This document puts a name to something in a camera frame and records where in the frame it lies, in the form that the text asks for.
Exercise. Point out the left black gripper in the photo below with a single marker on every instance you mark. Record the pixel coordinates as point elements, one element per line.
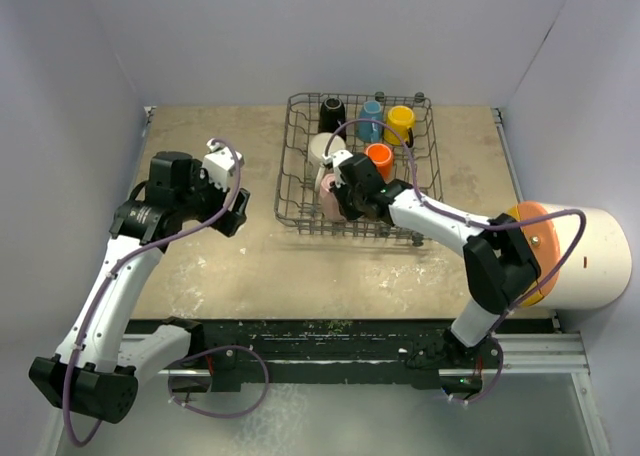
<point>228,223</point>

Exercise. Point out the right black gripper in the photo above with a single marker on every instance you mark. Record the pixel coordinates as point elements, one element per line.
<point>350,214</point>

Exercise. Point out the pink faceted mug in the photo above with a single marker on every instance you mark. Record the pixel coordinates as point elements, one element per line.
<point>328,202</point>

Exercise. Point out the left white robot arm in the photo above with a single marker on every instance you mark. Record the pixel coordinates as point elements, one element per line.
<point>90,373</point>

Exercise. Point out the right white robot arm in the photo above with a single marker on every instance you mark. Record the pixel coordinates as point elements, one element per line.
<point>499,262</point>

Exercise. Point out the blue mug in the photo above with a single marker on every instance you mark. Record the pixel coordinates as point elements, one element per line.
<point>367,129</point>

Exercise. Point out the cream white mug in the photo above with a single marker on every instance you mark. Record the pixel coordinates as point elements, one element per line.
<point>318,150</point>

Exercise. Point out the yellow mug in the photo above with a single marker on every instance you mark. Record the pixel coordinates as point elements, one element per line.
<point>400,120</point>

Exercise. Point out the white cylinder with orange lid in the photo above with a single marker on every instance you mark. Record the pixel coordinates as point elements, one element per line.
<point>595,274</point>

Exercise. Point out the orange mug black handle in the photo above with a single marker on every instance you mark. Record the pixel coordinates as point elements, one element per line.
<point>383,158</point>

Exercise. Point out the grey wire dish rack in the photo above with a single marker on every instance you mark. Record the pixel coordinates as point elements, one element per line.
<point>297,202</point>

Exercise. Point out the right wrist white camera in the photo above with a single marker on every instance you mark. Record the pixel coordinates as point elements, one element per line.
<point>331,164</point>

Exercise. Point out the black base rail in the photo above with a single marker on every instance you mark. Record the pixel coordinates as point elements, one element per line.
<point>411,352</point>

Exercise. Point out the aluminium frame rail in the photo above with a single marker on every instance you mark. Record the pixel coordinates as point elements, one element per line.
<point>522,354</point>

